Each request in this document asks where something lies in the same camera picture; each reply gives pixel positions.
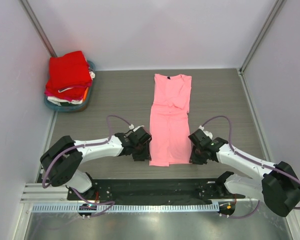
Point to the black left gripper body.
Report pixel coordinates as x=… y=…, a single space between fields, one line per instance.
x=141 y=152

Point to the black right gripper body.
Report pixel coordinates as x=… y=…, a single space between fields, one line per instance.
x=197 y=156

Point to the pink t-shirt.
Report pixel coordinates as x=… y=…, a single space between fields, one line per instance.
x=169 y=123

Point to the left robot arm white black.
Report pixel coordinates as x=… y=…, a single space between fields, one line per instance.
x=62 y=160

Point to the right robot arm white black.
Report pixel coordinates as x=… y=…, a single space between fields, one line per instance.
x=276 y=185

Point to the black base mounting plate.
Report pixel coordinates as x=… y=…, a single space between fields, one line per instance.
x=157 y=192

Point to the orange folded t-shirt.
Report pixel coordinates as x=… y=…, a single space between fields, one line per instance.
x=86 y=94

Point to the white folded t-shirt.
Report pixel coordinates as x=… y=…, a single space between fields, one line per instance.
x=58 y=101

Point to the teal plastic basket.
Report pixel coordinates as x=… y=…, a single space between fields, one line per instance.
x=66 y=107

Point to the red folded t-shirt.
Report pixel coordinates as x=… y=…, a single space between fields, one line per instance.
x=67 y=72

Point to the white slotted cable duct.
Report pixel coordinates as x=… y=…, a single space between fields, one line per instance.
x=87 y=208

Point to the aluminium frame rail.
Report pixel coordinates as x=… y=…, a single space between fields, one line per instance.
x=35 y=193

